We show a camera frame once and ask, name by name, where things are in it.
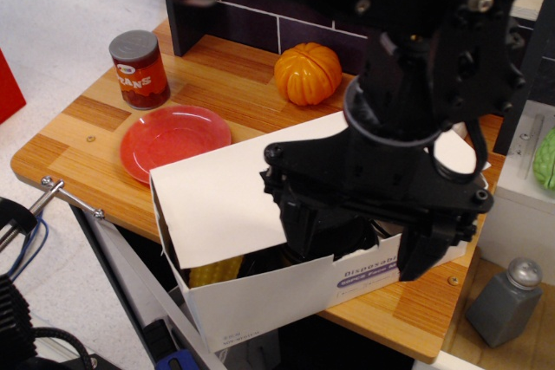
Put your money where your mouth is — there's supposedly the red beans can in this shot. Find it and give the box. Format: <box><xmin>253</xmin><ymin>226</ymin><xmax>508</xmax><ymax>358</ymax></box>
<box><xmin>108</xmin><ymin>29</ymin><xmax>170</xmax><ymax>110</ymax></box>

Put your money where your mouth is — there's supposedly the metal clamp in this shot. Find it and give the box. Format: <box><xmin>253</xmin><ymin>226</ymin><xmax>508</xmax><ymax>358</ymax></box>
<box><xmin>1</xmin><ymin>176</ymin><xmax>105</xmax><ymax>251</ymax></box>

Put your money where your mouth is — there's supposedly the green toy vegetable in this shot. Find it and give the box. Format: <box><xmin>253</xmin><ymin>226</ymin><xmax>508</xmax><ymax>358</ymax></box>
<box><xmin>532</xmin><ymin>128</ymin><xmax>555</xmax><ymax>191</ymax></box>

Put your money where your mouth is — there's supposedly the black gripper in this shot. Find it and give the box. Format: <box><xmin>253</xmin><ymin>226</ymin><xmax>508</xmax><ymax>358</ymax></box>
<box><xmin>260</xmin><ymin>127</ymin><xmax>493</xmax><ymax>281</ymax></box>

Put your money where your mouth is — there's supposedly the red box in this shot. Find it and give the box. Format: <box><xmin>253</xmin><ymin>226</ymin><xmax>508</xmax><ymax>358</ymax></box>
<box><xmin>0</xmin><ymin>51</ymin><xmax>27</xmax><ymax>124</ymax></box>

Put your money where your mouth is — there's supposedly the orange toy pumpkin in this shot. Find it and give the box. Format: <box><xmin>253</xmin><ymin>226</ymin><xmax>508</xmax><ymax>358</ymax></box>
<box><xmin>274</xmin><ymin>42</ymin><xmax>343</xmax><ymax>106</ymax></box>

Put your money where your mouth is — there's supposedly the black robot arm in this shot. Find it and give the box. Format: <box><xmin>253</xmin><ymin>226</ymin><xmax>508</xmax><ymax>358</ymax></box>
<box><xmin>177</xmin><ymin>0</ymin><xmax>524</xmax><ymax>281</ymax></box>

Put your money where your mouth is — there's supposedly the blue cable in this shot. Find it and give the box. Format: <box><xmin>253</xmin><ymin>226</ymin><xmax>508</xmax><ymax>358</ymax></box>
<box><xmin>7</xmin><ymin>209</ymin><xmax>49</xmax><ymax>281</ymax></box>

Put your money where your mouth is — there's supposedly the red plastic plate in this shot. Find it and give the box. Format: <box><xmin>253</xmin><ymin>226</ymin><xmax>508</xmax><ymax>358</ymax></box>
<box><xmin>120</xmin><ymin>105</ymin><xmax>232</xmax><ymax>185</ymax></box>

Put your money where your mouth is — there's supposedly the grey salt shaker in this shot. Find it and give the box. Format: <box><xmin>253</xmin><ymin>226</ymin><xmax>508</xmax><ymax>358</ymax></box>
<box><xmin>466</xmin><ymin>257</ymin><xmax>543</xmax><ymax>347</ymax></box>

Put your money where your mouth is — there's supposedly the yellow toy corn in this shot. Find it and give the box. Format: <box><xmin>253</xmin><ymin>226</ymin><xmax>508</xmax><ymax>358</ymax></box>
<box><xmin>188</xmin><ymin>256</ymin><xmax>244</xmax><ymax>288</ymax></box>

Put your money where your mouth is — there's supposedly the black ribbed hose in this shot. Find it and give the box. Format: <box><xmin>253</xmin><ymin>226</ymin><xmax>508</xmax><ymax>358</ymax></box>
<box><xmin>0</xmin><ymin>274</ymin><xmax>95</xmax><ymax>370</ymax></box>

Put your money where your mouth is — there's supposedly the dark tiled backsplash panel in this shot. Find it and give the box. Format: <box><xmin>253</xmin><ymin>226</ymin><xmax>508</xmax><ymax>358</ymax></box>
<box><xmin>166</xmin><ymin>0</ymin><xmax>370</xmax><ymax>75</ymax></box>

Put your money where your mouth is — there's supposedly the white toy sink unit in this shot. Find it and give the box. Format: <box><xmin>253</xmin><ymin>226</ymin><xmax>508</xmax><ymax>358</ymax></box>
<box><xmin>478</xmin><ymin>101</ymin><xmax>554</xmax><ymax>285</ymax></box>

